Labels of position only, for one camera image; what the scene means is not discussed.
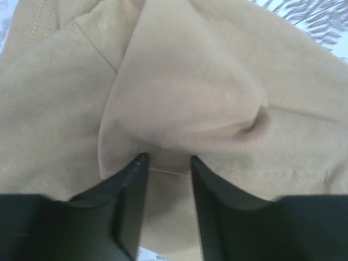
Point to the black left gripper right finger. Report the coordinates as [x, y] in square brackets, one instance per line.
[235, 225]

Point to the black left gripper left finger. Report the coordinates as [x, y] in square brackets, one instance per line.
[101, 223]

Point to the beige t shirt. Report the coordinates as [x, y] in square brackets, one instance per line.
[176, 95]

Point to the floral patterned table mat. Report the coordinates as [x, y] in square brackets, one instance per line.
[320, 24]

